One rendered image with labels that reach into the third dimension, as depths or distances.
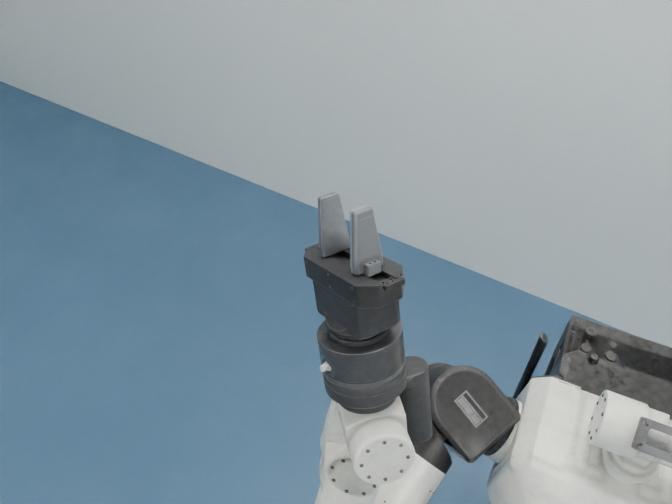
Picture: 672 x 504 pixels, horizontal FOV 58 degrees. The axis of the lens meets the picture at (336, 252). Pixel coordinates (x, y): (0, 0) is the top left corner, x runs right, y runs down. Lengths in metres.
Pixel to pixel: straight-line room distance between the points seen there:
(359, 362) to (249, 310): 1.95
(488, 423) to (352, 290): 0.37
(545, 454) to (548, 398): 0.08
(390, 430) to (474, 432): 0.23
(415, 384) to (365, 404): 0.07
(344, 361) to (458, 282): 2.07
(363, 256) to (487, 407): 0.36
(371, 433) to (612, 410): 0.28
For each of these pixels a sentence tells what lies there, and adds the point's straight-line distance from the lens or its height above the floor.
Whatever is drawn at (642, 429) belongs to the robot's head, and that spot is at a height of 1.40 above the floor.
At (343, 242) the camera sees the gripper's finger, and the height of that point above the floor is 1.57.
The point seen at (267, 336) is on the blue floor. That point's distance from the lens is 2.44.
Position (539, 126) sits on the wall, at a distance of 2.16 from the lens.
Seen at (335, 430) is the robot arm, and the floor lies 1.35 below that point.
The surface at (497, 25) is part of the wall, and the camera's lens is 2.04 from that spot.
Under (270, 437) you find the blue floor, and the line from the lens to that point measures 2.23.
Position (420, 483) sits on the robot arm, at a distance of 0.86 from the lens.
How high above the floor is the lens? 2.02
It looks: 48 degrees down
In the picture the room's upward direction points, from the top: straight up
